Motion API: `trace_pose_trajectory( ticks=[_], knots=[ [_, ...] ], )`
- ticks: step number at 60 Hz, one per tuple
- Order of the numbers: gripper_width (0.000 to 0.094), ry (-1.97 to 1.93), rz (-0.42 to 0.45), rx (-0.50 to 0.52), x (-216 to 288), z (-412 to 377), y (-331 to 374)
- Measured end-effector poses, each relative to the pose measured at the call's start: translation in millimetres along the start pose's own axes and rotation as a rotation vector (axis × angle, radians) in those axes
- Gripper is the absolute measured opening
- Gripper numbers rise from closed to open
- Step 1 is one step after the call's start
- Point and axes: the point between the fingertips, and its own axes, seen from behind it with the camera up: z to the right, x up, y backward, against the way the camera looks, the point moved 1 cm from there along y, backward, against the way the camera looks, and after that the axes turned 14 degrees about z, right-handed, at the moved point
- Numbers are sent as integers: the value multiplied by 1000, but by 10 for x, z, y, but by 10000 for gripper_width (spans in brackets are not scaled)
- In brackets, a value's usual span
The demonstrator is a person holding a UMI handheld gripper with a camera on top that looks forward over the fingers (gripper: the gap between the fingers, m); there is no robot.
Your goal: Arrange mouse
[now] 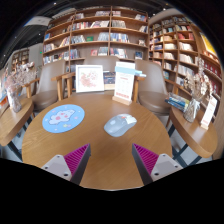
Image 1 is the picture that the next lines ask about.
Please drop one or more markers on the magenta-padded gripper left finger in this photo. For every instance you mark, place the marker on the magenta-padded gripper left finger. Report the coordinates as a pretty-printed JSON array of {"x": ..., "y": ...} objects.
[{"x": 75, "y": 160}]

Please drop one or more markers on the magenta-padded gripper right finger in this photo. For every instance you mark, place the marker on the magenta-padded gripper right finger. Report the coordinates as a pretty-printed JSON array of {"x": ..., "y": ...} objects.
[{"x": 146, "y": 160}]

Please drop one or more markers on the round blue cartoon mouse pad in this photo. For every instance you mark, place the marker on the round blue cartoon mouse pad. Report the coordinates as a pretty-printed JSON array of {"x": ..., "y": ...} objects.
[{"x": 63, "y": 118}]

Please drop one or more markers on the grey computer mouse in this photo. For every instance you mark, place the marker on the grey computer mouse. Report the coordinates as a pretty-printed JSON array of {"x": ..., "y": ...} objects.
[{"x": 119, "y": 125}]

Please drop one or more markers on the round wooden side table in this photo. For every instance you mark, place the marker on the round wooden side table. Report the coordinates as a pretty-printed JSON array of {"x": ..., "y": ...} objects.
[
  {"x": 13, "y": 123},
  {"x": 193, "y": 136}
]

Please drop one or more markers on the stack of books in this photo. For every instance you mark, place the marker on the stack of books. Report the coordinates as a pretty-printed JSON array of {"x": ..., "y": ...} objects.
[{"x": 176, "y": 101}]

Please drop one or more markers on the glass vase with dried flowers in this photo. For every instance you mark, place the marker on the glass vase with dried flowers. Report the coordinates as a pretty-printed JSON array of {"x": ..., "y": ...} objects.
[{"x": 192, "y": 110}]

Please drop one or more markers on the brown upholstered wooden armchair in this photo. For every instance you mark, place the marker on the brown upholstered wooden armchair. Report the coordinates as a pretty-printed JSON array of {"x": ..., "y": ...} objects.
[
  {"x": 100, "y": 61},
  {"x": 48, "y": 83},
  {"x": 153, "y": 86}
]

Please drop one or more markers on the white sign on wooden base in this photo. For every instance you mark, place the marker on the white sign on wooden base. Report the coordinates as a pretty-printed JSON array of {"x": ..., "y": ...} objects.
[{"x": 123, "y": 85}]

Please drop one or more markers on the small white table sign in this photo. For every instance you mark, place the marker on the small white table sign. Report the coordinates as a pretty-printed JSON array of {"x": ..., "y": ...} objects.
[{"x": 209, "y": 111}]

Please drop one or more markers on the white framed floral picture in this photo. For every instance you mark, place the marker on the white framed floral picture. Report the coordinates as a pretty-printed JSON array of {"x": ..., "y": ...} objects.
[{"x": 89, "y": 79}]

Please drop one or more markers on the glass vase with pink flowers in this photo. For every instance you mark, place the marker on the glass vase with pink flowers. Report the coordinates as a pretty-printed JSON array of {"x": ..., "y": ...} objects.
[{"x": 15, "y": 100}]

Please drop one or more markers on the dark blue book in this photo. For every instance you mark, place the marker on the dark blue book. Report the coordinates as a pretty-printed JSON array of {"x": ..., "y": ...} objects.
[{"x": 109, "y": 77}]

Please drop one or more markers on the small distant wooden bookshelf unit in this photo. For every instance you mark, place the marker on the small distant wooden bookshelf unit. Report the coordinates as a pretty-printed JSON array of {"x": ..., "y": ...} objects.
[{"x": 20, "y": 58}]

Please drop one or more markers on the curved wooden bookshelf unit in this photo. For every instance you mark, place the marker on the curved wooden bookshelf unit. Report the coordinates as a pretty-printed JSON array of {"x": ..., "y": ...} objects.
[{"x": 180, "y": 46}]

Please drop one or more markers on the wide wooden bookshelf unit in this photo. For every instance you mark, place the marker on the wide wooden bookshelf unit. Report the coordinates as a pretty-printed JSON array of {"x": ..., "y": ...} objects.
[{"x": 96, "y": 33}]

